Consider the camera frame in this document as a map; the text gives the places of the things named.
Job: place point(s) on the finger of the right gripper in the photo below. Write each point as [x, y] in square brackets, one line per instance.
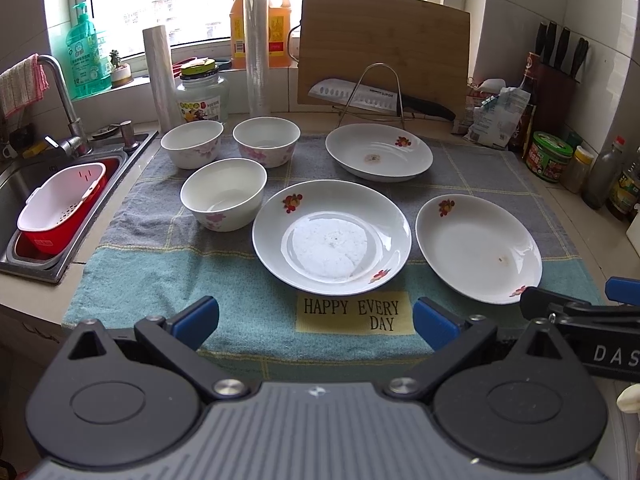
[537, 302]
[623, 290]

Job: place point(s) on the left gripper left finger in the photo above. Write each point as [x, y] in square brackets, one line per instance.
[173, 343]

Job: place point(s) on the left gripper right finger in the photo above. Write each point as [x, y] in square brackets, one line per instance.
[457, 343]

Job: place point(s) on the white bowl front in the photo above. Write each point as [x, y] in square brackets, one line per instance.
[225, 195]

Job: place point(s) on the large white plate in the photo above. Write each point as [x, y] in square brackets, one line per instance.
[332, 237]

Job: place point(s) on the floral bowl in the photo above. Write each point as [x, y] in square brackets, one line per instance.
[271, 141]
[194, 144]

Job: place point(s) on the white plate back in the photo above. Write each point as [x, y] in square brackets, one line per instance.
[379, 153]

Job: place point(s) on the grey teal kitchen towel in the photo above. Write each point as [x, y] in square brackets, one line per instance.
[154, 258]

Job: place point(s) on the santoku kitchen knife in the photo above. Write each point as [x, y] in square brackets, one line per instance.
[339, 91]

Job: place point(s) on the right gloved hand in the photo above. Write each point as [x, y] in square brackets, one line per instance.
[629, 400]

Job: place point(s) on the white seasoning box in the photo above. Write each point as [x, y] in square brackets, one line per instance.
[633, 234]

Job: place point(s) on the yellow label oil bottle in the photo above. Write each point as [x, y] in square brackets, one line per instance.
[624, 193]

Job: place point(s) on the clear glass bottle red cap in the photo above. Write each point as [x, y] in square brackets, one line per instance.
[603, 174]

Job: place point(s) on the yellow lid spice jar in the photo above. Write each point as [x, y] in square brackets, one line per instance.
[577, 170]

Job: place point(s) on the green lid sauce jar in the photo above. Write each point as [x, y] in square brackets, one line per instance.
[548, 156]

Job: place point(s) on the green cap small jar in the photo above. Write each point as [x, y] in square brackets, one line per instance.
[573, 139]

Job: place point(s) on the dark soy sauce bottle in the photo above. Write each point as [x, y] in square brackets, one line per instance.
[519, 139]

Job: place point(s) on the white red colander basket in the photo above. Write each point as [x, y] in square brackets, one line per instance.
[51, 217]

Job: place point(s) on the white plastic bag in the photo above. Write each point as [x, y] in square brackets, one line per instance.
[495, 120]

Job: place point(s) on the sink soap dispenser knob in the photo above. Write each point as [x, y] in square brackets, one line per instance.
[127, 136]

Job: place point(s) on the dark red knife block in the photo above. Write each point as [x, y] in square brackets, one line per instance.
[554, 87]

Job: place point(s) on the red white food packet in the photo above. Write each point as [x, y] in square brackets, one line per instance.
[476, 94]

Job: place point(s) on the steel faucet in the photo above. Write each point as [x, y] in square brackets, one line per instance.
[77, 144]

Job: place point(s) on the short plastic wrap roll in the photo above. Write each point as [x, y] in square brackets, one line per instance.
[158, 62]

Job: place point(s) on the steel sink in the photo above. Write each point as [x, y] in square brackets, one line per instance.
[20, 178]

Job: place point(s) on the glass jar green lid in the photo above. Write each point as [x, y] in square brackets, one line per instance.
[202, 93]

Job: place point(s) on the small potted plant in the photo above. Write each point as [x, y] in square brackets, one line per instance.
[120, 71]

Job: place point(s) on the green dish soap bottle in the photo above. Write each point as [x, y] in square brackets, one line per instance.
[89, 62]

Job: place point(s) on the bamboo cutting board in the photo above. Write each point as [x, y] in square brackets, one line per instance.
[419, 47]

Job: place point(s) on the pink dish cloth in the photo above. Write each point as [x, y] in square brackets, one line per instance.
[22, 85]

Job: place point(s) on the orange oil jug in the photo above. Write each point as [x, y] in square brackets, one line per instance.
[279, 25]

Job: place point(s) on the tall plastic wrap roll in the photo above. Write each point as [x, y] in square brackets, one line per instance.
[256, 56]

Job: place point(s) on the metal wire stand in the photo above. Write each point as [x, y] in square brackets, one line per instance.
[376, 99]

